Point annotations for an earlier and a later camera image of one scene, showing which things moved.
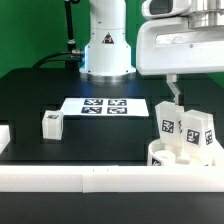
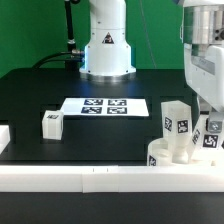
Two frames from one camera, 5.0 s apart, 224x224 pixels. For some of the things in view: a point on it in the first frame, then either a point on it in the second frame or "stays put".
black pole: (71, 40) stays put
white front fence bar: (111, 179) stays put
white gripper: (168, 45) → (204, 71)
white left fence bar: (4, 137) stays put
